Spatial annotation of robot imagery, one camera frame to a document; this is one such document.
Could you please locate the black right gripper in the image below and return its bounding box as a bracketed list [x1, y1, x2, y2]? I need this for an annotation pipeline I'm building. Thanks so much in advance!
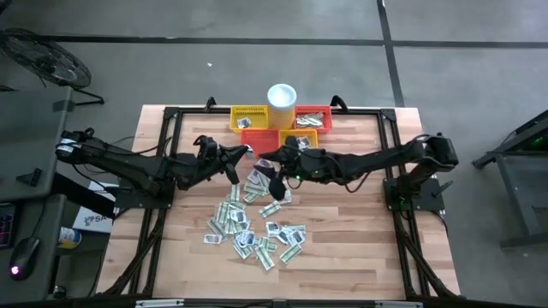
[256, 147, 333, 201]

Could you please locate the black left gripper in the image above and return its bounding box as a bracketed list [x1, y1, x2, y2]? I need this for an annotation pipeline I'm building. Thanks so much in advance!
[200, 144, 250, 186]

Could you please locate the orange plastic basket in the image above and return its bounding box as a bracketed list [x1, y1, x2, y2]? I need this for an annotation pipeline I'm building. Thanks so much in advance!
[239, 128, 282, 159]
[293, 104, 334, 134]

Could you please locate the yellow plastic basket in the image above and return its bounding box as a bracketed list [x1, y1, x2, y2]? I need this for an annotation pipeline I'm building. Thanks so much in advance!
[229, 105, 270, 134]
[278, 128, 319, 159]

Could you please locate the white cylindrical cup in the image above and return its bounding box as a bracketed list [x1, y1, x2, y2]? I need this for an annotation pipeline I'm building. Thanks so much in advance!
[266, 83, 298, 131]

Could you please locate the black floor tape strip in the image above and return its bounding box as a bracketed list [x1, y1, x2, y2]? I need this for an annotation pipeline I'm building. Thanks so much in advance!
[0, 34, 548, 49]
[375, 0, 406, 108]

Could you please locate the black front beam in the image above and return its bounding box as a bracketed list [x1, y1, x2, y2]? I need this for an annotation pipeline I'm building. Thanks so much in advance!
[0, 294, 548, 308]

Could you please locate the white printed cardboard box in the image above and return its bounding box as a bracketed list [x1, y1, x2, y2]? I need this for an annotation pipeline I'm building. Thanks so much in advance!
[71, 180, 120, 235]

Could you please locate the white light strip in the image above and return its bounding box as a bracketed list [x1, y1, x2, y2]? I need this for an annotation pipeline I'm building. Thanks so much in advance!
[134, 299, 186, 308]

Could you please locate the white blue yellow can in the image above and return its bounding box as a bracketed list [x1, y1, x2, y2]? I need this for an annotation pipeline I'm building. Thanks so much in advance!
[57, 225, 83, 251]

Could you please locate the grey desk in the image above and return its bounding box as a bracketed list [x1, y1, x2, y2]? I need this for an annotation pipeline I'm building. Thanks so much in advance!
[0, 194, 69, 303]
[0, 85, 74, 203]

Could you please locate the black floor fan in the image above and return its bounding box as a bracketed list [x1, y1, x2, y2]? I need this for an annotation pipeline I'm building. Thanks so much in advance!
[0, 27, 106, 107]

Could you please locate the black computer mouse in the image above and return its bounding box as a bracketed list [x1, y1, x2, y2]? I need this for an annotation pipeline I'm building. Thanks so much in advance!
[8, 235, 43, 282]

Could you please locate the dark metal stand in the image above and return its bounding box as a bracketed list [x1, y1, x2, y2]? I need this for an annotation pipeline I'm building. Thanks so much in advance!
[472, 109, 548, 250]

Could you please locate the black keyboard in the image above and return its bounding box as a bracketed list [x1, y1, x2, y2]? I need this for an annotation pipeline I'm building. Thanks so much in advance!
[0, 202, 19, 251]

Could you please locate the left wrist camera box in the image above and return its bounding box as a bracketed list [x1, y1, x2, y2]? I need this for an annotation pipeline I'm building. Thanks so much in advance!
[199, 135, 220, 160]

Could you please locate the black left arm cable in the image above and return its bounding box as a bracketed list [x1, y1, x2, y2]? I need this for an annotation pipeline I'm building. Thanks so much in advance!
[123, 134, 207, 157]

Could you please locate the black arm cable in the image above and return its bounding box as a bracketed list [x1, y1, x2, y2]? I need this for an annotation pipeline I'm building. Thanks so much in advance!
[282, 170, 373, 194]
[123, 134, 207, 157]

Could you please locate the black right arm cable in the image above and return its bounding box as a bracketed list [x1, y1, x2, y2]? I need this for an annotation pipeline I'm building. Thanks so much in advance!
[282, 170, 373, 194]

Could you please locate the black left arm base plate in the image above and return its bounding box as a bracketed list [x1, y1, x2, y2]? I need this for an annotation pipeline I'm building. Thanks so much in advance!
[113, 179, 176, 210]

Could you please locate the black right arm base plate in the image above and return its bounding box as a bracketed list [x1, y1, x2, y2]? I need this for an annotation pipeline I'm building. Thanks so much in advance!
[383, 177, 446, 212]

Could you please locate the black wedge bracket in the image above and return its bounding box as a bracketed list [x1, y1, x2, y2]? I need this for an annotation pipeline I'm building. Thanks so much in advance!
[15, 167, 44, 188]

